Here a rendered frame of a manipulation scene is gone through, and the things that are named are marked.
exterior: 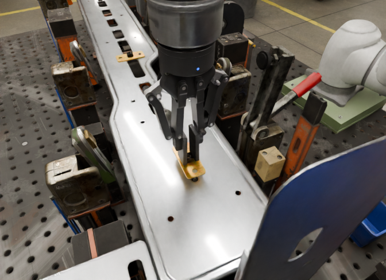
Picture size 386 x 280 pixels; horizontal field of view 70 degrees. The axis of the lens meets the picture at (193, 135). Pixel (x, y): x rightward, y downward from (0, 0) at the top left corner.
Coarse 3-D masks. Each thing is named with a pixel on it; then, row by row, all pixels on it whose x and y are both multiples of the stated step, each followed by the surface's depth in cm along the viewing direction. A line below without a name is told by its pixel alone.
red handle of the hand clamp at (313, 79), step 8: (304, 80) 51; (312, 80) 50; (320, 80) 51; (296, 88) 51; (304, 88) 51; (288, 96) 52; (296, 96) 51; (280, 104) 52; (288, 104) 52; (272, 112) 52; (256, 120) 53
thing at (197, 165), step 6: (174, 150) 54; (192, 156) 51; (180, 162) 52; (192, 162) 51; (198, 162) 51; (186, 168) 51; (192, 168) 51; (198, 168) 51; (186, 174) 50; (192, 174) 50; (198, 174) 50
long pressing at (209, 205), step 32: (96, 0) 118; (96, 32) 96; (128, 32) 96; (128, 64) 81; (128, 96) 70; (128, 128) 62; (128, 160) 55; (160, 160) 55; (224, 160) 55; (160, 192) 50; (192, 192) 50; (224, 192) 50; (256, 192) 50; (160, 224) 46; (192, 224) 46; (224, 224) 46; (256, 224) 46; (160, 256) 42; (192, 256) 42; (224, 256) 42
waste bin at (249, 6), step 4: (228, 0) 338; (232, 0) 333; (236, 0) 330; (240, 0) 329; (244, 0) 329; (248, 0) 330; (252, 0) 332; (256, 0) 338; (240, 4) 333; (244, 4) 332; (248, 4) 333; (252, 4) 336; (244, 8) 336; (248, 8) 337; (252, 8) 340; (244, 12) 340; (248, 12) 341; (252, 12) 345; (248, 16) 345
